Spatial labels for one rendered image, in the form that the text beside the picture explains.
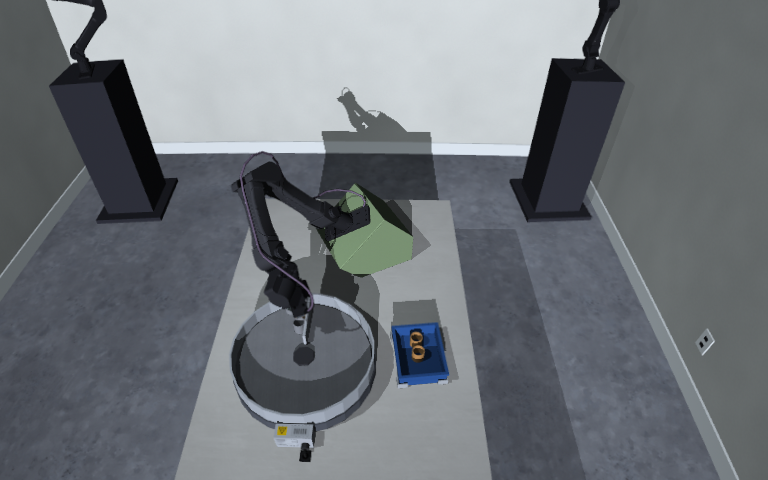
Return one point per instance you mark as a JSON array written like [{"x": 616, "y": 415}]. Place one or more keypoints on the blue open crate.
[{"x": 433, "y": 360}]

